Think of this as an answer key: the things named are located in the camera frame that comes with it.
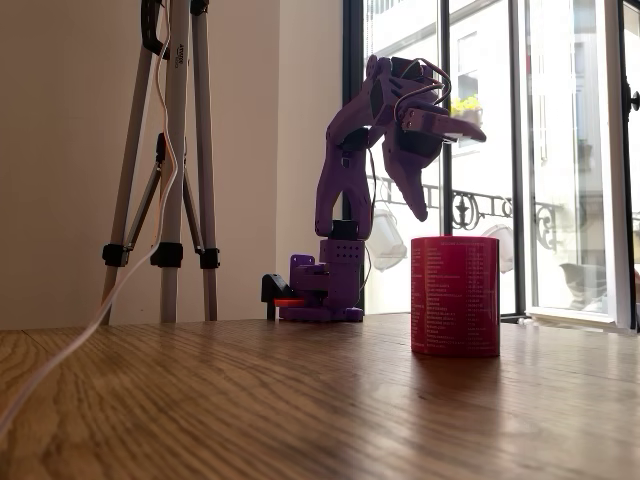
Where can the purple robot arm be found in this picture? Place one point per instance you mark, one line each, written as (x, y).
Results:
(345, 165)

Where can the red cup with white print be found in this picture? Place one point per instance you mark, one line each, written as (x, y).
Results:
(455, 297)

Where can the window flower box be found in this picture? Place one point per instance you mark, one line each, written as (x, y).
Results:
(467, 107)

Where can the white hanging bucket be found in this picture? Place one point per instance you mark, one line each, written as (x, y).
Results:
(502, 247)
(387, 245)

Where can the black iron balcony railing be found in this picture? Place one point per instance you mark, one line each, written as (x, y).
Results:
(475, 207)

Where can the black and orange table clamp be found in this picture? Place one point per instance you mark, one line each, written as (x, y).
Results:
(277, 295)

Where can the white open window sash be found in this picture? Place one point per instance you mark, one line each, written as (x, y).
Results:
(615, 175)

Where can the dark window frame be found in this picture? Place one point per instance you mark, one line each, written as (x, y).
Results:
(354, 40)

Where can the silver camera tripod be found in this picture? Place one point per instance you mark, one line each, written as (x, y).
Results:
(175, 150)

